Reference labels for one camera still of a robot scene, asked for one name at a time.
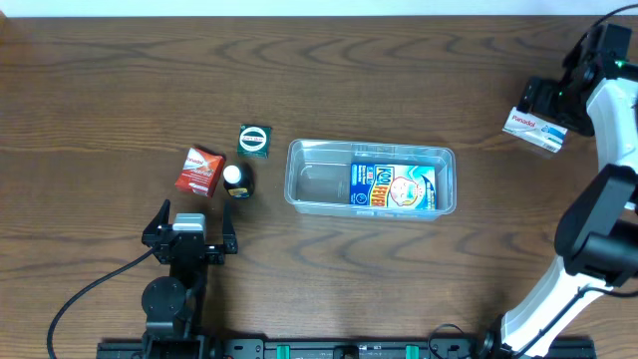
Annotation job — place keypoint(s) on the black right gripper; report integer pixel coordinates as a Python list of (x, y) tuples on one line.
[(543, 98)]

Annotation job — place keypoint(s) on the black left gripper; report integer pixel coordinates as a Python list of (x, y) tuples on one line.
[(188, 244)]

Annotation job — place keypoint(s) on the white Panadol box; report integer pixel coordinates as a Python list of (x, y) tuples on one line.
[(535, 130)]

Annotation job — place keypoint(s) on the red Panadol ActiFast box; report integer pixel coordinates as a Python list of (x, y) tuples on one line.
[(201, 172)]

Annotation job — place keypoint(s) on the green Zam-Buk box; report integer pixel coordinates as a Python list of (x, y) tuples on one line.
[(254, 141)]

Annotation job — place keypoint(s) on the blue Kool Fever box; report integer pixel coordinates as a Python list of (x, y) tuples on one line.
[(393, 186)]

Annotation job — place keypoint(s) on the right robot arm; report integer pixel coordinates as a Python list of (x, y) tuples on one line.
[(595, 249)]

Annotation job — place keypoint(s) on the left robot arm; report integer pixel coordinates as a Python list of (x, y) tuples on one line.
[(174, 303)]

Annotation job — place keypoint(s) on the clear plastic container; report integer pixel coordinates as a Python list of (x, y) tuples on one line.
[(341, 178)]

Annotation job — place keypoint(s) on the dark Woods syrup bottle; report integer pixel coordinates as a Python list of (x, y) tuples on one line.
[(238, 181)]

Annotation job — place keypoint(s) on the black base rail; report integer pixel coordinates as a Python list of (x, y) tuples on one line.
[(259, 349)]

